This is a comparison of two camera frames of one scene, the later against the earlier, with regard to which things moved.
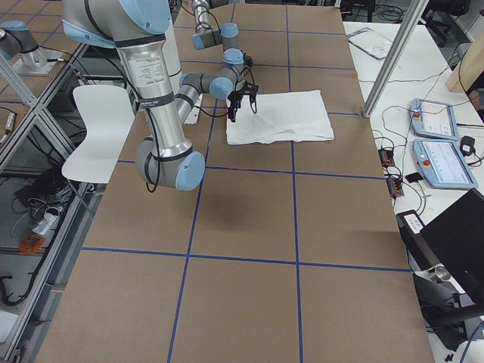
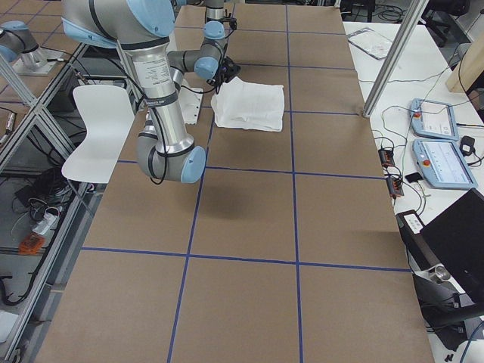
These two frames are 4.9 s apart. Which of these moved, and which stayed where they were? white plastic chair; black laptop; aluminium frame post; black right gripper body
Moved: black right gripper body
Stayed: white plastic chair; aluminium frame post; black laptop
